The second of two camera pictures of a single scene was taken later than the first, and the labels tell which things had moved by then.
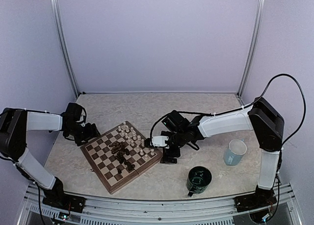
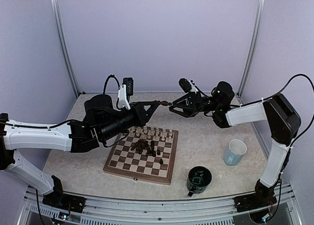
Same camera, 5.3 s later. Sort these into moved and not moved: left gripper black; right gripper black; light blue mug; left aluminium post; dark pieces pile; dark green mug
Moved: left gripper black; dark pieces pile; right gripper black
Not moved: left aluminium post; light blue mug; dark green mug
